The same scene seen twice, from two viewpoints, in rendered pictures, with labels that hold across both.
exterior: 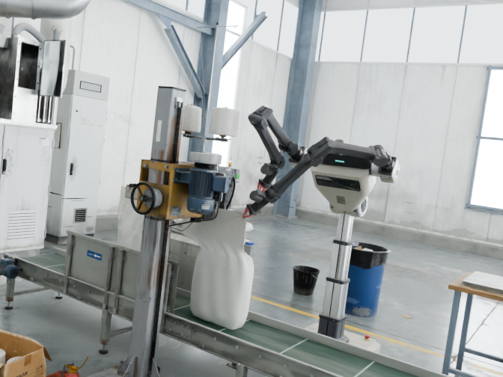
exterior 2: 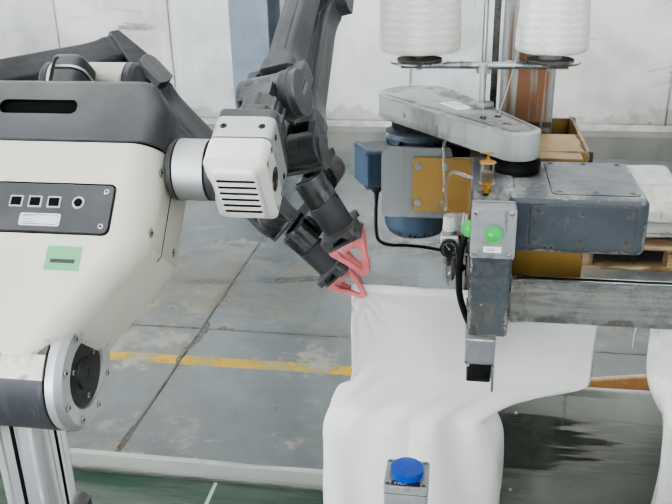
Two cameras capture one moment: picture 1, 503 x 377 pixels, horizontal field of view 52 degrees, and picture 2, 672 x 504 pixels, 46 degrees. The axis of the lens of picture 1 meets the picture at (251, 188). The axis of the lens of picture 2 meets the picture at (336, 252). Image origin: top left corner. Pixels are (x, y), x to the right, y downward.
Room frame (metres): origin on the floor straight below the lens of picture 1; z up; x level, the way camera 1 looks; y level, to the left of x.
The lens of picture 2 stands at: (4.46, -0.61, 1.77)
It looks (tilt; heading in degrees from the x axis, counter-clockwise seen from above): 22 degrees down; 157
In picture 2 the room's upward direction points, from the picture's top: 1 degrees counter-clockwise
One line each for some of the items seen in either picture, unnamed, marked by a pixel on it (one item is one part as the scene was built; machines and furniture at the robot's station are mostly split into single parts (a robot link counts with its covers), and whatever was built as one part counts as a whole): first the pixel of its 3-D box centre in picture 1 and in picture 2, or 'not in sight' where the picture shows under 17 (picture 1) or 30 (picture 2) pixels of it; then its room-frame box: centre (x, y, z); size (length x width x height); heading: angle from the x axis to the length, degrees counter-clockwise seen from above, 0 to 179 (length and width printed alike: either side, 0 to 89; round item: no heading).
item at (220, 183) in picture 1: (221, 185); (375, 169); (2.87, 0.17, 1.25); 0.10 x 0.08 x 0.12; 172
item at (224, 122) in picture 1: (224, 122); (420, 11); (3.01, 0.20, 1.61); 0.17 x 0.17 x 0.17
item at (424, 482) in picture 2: (248, 248); (406, 486); (3.41, -0.03, 0.81); 0.08 x 0.08 x 0.06; 57
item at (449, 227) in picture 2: not in sight; (450, 251); (3.16, 0.20, 1.14); 0.05 x 0.04 x 0.16; 147
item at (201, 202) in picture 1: (201, 191); (416, 181); (2.88, 0.27, 1.21); 0.15 x 0.15 x 0.25
